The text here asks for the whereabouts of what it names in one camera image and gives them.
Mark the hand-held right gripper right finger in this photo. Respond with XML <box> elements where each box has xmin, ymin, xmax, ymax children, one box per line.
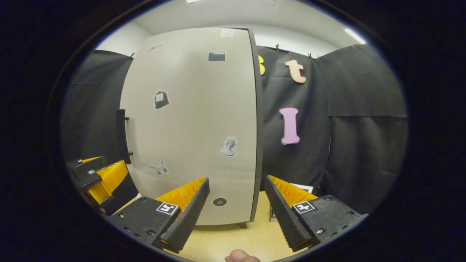
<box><xmin>264</xmin><ymin>174</ymin><xmax>369</xmax><ymax>253</ymax></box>

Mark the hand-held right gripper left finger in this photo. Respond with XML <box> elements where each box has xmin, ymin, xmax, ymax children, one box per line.
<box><xmin>108</xmin><ymin>177</ymin><xmax>211</xmax><ymax>254</ymax></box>

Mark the black cabinet door handle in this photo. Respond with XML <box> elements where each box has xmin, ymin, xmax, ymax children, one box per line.
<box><xmin>115</xmin><ymin>109</ymin><xmax>134</xmax><ymax>165</ymax></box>

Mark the beige cabinet door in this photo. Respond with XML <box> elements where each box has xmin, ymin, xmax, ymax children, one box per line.
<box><xmin>119</xmin><ymin>27</ymin><xmax>255</xmax><ymax>226</ymax></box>

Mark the white printed booklet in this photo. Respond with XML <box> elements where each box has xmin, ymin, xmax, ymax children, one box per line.
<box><xmin>270</xmin><ymin>183</ymin><xmax>315</xmax><ymax>223</ymax></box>

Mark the black backdrop cloth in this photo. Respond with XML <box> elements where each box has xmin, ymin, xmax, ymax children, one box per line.
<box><xmin>60</xmin><ymin>44</ymin><xmax>409</xmax><ymax>215</ymax></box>

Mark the ceiling light panel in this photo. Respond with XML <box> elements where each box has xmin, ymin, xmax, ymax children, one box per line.
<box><xmin>344</xmin><ymin>28</ymin><xmax>367</xmax><ymax>45</ymax></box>

